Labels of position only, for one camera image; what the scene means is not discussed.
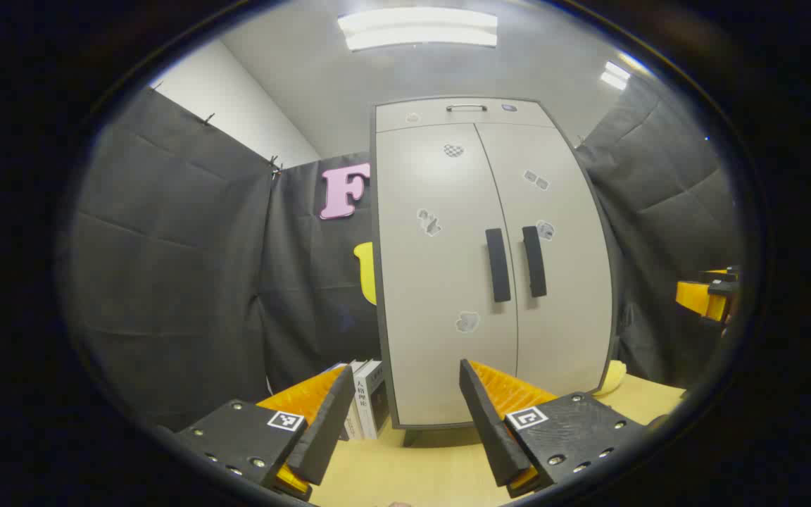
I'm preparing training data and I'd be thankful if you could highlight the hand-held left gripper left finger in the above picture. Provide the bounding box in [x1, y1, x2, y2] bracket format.
[173, 363, 358, 503]

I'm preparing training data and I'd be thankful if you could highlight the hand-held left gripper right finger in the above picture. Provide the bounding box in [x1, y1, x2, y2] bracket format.
[458, 359, 649, 500]

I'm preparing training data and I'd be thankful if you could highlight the grey cabinet door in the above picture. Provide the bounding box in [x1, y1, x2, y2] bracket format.
[375, 123, 520, 427]
[475, 123, 615, 396]

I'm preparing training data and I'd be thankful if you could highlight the grey double-door shoe cabinet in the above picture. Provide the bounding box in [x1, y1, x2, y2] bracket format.
[370, 96, 622, 449]

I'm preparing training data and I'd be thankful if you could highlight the white book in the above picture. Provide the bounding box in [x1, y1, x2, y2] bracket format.
[348, 360, 368, 442]

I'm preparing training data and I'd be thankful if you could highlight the grey book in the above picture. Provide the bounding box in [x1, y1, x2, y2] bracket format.
[359, 359, 391, 439]

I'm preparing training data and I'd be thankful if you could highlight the yellow round bun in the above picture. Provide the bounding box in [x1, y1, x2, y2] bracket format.
[592, 360, 627, 397]

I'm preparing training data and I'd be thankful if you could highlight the small ceiling light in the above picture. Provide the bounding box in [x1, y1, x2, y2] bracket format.
[600, 61, 632, 92]

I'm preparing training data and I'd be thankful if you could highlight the black backdrop cloth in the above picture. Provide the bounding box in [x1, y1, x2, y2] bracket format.
[68, 67, 741, 432]

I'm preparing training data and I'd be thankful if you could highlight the long ceiling light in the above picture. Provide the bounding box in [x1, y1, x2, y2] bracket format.
[337, 7, 499, 52]

